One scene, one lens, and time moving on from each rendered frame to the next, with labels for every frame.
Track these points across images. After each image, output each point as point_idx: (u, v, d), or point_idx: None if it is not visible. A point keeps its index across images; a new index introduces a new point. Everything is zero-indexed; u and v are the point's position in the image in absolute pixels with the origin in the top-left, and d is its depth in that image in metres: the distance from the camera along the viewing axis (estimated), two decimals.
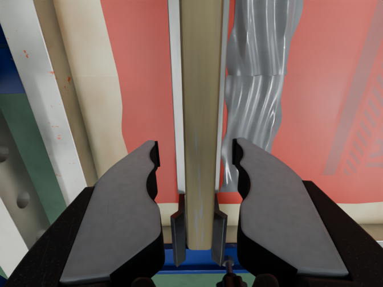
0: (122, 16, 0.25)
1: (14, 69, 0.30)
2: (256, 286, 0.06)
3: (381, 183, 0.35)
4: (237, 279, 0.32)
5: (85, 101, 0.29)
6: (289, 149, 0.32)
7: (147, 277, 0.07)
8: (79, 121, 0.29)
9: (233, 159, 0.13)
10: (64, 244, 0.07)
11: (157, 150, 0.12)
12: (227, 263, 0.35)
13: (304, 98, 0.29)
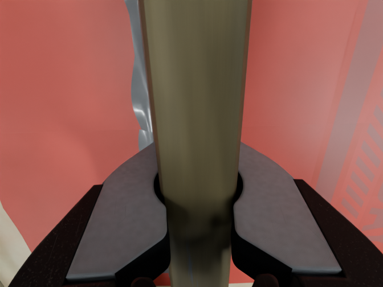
0: None
1: None
2: (256, 286, 0.06)
3: None
4: None
5: None
6: None
7: (153, 277, 0.07)
8: None
9: None
10: (72, 241, 0.07)
11: None
12: None
13: None
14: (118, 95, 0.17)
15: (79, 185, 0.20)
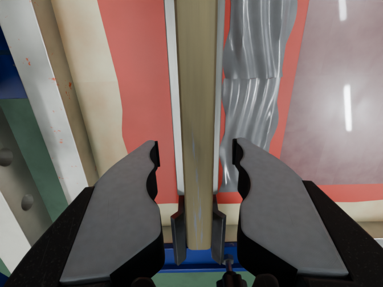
0: (121, 23, 0.25)
1: (16, 74, 0.31)
2: (256, 286, 0.06)
3: (378, 181, 0.36)
4: (237, 278, 0.33)
5: (85, 105, 0.30)
6: (286, 150, 0.33)
7: (147, 277, 0.07)
8: (80, 124, 0.30)
9: (233, 159, 0.13)
10: (64, 244, 0.07)
11: (157, 150, 0.12)
12: (227, 262, 0.36)
13: (300, 99, 0.29)
14: None
15: None
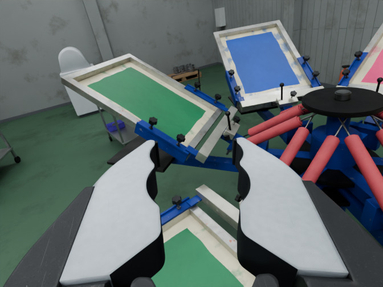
0: None
1: None
2: (256, 286, 0.06)
3: None
4: None
5: None
6: None
7: (147, 277, 0.07)
8: None
9: (233, 159, 0.13)
10: (64, 244, 0.07)
11: (157, 150, 0.12)
12: None
13: None
14: None
15: None
